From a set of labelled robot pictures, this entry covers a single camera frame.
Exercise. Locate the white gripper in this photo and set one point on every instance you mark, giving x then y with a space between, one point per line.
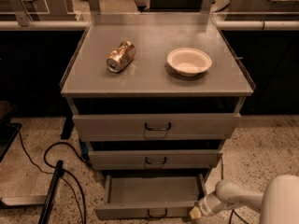
205 206

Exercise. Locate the grey bottom drawer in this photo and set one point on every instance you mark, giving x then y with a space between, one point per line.
150 195

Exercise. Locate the grey drawer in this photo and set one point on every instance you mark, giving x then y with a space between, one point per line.
154 159
150 195
140 127

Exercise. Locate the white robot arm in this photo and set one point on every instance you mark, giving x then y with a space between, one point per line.
278 204

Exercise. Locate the grey middle drawer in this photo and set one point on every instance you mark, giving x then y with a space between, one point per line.
154 159

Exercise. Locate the grey top drawer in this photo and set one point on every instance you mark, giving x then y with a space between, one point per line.
140 127

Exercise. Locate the grey drawer cabinet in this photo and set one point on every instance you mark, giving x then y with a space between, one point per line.
148 84

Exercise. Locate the black bar stand leg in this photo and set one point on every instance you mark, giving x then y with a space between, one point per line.
45 214

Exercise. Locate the white paper bowl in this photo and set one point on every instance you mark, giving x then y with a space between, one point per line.
189 62

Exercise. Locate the crushed gold soda can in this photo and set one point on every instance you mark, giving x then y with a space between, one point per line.
120 57

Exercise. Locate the grey metal floor plate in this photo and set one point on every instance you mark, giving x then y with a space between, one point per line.
6 202

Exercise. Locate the black tray at left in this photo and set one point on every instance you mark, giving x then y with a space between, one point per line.
8 132

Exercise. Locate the white horizontal rail pipe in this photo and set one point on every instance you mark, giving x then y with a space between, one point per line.
222 25

